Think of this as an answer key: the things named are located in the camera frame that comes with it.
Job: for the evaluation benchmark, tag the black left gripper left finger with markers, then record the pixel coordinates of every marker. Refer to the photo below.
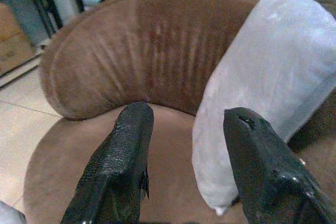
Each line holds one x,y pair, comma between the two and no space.
118,150

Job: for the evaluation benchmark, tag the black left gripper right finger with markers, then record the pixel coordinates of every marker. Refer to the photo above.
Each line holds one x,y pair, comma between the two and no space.
262,171

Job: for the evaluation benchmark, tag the grey square pillow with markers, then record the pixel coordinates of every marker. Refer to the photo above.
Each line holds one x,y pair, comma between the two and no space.
9,214
275,64

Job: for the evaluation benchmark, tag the brown round velvet sofa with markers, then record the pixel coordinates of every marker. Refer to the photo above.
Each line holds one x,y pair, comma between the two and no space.
162,51

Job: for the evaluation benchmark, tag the brown cardboard box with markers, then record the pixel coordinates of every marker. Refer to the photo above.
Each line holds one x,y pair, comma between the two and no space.
11,37

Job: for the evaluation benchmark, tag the black metal storage rack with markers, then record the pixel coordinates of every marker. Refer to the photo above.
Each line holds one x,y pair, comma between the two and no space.
44,6

